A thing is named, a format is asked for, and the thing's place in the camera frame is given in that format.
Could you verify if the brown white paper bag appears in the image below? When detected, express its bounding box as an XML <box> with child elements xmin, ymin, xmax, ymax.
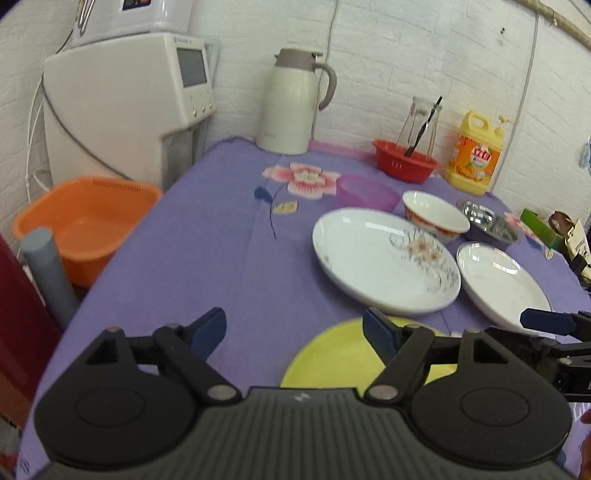
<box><xmin>549</xmin><ymin>211</ymin><xmax>590</xmax><ymax>287</ymax></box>

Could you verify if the clear glass pitcher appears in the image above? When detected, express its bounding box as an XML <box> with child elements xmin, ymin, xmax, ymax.
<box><xmin>397</xmin><ymin>96</ymin><xmax>443</xmax><ymax>156</ymax></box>

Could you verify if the grey pipe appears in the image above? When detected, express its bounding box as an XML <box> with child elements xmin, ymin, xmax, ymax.
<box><xmin>21</xmin><ymin>227</ymin><xmax>79</xmax><ymax>330</ymax></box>

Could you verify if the yellow plastic plate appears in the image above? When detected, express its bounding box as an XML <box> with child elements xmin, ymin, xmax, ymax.
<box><xmin>279</xmin><ymin>316</ymin><xmax>459</xmax><ymax>389</ymax></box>

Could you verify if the orange plastic basin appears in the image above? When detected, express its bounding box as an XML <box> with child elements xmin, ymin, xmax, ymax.
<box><xmin>13</xmin><ymin>177</ymin><xmax>163</xmax><ymax>288</ymax></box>

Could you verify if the black stirring stick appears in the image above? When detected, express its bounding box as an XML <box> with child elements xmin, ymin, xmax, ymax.
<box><xmin>405</xmin><ymin>96</ymin><xmax>443</xmax><ymax>157</ymax></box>

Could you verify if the white thermos jug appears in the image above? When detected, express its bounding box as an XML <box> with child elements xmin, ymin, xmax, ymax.
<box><xmin>256</xmin><ymin>47</ymin><xmax>338</xmax><ymax>156</ymax></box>

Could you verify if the white water dispenser machine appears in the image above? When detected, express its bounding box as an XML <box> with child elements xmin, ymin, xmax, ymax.
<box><xmin>41</xmin><ymin>33</ymin><xmax>219</xmax><ymax>190</ymax></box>

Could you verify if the purple floral tablecloth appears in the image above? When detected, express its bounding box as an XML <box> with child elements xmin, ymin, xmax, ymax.
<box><xmin>19</xmin><ymin>139</ymin><xmax>590</xmax><ymax>479</ymax></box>

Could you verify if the green box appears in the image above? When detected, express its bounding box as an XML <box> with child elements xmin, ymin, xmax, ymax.
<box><xmin>520</xmin><ymin>208</ymin><xmax>566</xmax><ymax>253</ymax></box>

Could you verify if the large floral white plate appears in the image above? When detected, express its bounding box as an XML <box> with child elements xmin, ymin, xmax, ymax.
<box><xmin>311</xmin><ymin>208</ymin><xmax>461</xmax><ymax>316</ymax></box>

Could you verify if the yellow dish soap bottle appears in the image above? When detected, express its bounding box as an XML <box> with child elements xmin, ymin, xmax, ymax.
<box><xmin>444</xmin><ymin>110</ymin><xmax>513</xmax><ymax>196</ymax></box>

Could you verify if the red plastic basket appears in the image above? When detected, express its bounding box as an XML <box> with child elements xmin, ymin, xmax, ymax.
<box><xmin>373</xmin><ymin>139</ymin><xmax>440</xmax><ymax>184</ymax></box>

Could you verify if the small white plate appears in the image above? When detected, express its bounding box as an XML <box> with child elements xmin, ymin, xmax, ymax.
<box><xmin>456</xmin><ymin>242</ymin><xmax>554</xmax><ymax>338</ymax></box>

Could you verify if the white ceramic bowl red pattern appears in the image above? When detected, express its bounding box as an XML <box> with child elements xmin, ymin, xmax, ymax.
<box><xmin>402</xmin><ymin>191</ymin><xmax>471</xmax><ymax>245</ymax></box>

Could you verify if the purple plastic bowl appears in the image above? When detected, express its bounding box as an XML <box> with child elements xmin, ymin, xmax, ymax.
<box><xmin>335</xmin><ymin>175</ymin><xmax>401</xmax><ymax>213</ymax></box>

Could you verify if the stainless steel bowl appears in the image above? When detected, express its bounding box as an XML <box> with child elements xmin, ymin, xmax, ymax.
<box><xmin>456</xmin><ymin>200</ymin><xmax>520</xmax><ymax>250</ymax></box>

